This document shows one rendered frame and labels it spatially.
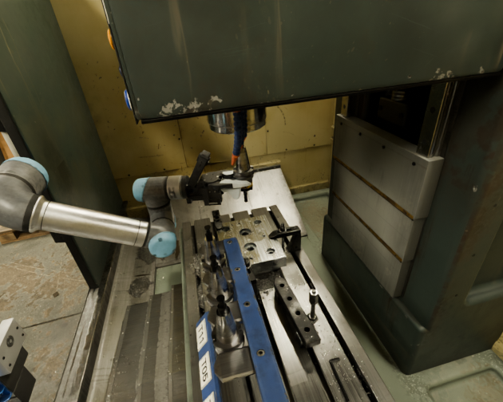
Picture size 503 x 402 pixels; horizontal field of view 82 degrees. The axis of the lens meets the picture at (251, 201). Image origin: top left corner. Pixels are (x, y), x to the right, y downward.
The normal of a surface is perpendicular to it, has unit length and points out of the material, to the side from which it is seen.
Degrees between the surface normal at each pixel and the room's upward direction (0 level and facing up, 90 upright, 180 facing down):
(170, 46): 90
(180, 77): 90
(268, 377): 0
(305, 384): 0
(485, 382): 0
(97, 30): 90
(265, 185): 24
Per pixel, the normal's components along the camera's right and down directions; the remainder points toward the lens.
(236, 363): -0.07, -0.85
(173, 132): 0.23, 0.50
